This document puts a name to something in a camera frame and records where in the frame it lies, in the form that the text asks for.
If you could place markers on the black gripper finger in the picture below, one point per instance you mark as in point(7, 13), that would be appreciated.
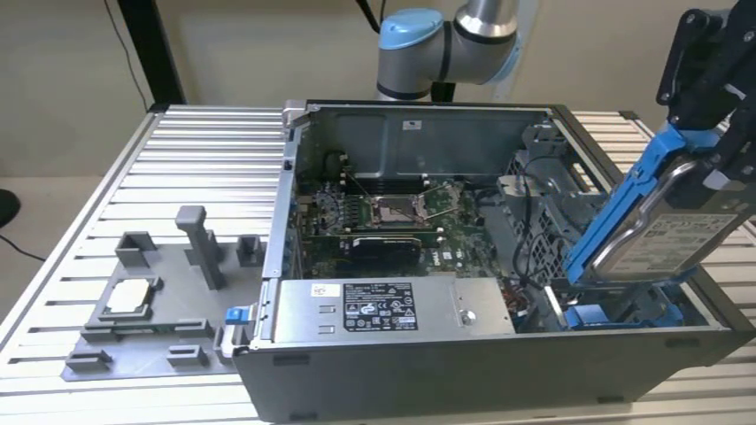
point(741, 150)
point(696, 106)

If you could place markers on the hard disk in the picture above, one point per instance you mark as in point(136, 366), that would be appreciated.
point(655, 239)

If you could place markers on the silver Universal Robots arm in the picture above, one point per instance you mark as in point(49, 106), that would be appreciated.
point(413, 57)

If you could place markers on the grey metal disk bay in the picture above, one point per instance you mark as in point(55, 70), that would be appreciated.
point(637, 305)

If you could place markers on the blue disk carrier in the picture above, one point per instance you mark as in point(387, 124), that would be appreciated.
point(587, 316)

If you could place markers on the perforated metal drive cage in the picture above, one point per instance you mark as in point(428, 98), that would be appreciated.
point(549, 230)

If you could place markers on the white black sticker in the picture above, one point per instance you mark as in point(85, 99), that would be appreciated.
point(412, 124)

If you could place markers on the green motherboard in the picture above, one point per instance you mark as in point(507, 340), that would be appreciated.
point(467, 252)

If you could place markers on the black RAM slot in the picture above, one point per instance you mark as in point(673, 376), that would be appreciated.
point(389, 229)
point(389, 179)

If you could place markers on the CPU socket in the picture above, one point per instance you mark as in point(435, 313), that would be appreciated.
point(392, 212)

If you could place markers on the thin metal locking lever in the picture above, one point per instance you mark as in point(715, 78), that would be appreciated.
point(359, 183)

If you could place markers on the grey power supply unit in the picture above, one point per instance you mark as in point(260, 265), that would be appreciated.
point(437, 305)

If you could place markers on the black graphics card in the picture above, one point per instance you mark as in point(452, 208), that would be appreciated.
point(384, 252)

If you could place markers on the black board heat sink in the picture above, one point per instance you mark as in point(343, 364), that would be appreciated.
point(333, 166)

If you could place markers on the black white rating label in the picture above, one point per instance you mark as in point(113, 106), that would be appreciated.
point(377, 305)

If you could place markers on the open dark PC case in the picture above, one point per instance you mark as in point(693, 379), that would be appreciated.
point(413, 380)

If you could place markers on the blue case latch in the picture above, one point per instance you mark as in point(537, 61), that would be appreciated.
point(235, 316)

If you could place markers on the silver CPU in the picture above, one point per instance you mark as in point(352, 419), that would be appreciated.
point(131, 297)

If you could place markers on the grey plastic parts rack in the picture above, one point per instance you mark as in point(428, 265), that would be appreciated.
point(153, 354)

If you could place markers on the black round base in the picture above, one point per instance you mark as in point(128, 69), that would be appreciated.
point(7, 208)

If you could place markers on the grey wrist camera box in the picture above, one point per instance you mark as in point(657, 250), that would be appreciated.
point(719, 179)

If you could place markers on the black upright post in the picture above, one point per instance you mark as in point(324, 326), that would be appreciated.
point(153, 53)

